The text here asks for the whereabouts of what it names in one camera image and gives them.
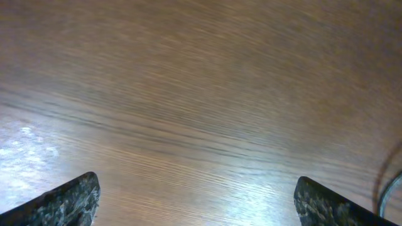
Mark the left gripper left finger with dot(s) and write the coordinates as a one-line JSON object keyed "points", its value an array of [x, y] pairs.
{"points": [[73, 203]]}

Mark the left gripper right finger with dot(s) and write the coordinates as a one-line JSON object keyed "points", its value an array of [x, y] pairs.
{"points": [[317, 205]]}

